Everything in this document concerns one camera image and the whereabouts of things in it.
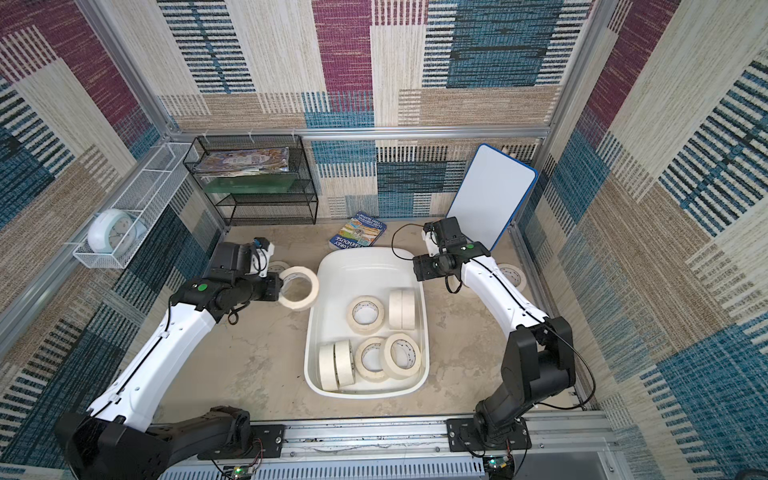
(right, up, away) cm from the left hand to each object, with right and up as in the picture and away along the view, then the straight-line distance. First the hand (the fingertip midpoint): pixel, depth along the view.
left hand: (279, 280), depth 79 cm
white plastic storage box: (+13, -1, +26) cm, 29 cm away
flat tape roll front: (+23, -26, +2) cm, 34 cm away
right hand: (+40, +4, +9) cm, 41 cm away
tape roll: (+17, -21, -3) cm, 27 cm away
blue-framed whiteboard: (+59, +25, +9) cm, 64 cm away
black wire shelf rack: (-7, +25, +40) cm, 48 cm away
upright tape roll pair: (+32, -9, +6) cm, 34 cm away
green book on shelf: (-16, +29, +17) cm, 37 cm away
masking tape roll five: (+7, -6, -1) cm, 9 cm away
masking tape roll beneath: (+23, -15, +10) cm, 29 cm away
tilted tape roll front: (+32, -22, +7) cm, 40 cm away
